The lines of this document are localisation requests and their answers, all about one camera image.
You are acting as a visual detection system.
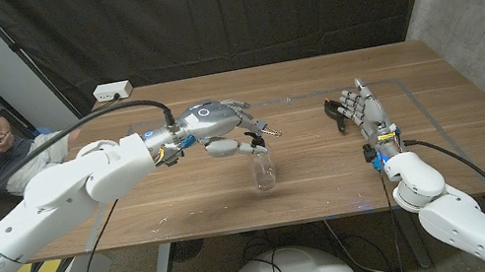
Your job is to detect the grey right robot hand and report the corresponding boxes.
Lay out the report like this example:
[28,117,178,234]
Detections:
[331,71,407,170]

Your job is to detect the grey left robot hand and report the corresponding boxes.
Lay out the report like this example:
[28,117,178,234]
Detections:
[137,91,272,175]

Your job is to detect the clear soap dispenser black pump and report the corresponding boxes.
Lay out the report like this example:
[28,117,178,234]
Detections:
[243,128,281,194]

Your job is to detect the big black clip orange tip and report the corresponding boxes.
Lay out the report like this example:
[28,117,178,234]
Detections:
[321,96,351,137]

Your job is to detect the small grey spring clip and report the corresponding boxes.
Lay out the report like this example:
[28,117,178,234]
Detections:
[255,117,284,141]

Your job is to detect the grey tape outline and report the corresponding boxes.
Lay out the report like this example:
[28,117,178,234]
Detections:
[64,61,485,263]

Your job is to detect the white power strip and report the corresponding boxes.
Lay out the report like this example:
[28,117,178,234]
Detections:
[91,79,136,104]

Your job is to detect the black fabric backdrop curtain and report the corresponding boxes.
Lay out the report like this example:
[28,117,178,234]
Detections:
[0,0,451,133]

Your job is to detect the grey table leg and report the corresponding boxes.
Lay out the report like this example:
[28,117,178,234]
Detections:
[392,203,435,272]

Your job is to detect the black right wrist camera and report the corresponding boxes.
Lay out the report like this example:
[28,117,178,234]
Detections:
[361,142,379,165]

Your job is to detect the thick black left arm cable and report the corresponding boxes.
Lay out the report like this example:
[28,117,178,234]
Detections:
[0,93,189,228]

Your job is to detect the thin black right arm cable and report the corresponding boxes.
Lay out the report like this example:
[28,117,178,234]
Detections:
[377,168,405,272]

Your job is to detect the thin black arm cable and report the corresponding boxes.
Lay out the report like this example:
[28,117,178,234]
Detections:
[377,168,405,272]
[29,199,131,272]

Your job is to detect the black floor cables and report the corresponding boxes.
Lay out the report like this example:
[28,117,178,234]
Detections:
[238,205,416,272]

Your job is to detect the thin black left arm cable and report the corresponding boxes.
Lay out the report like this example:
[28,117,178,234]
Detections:
[29,199,131,272]

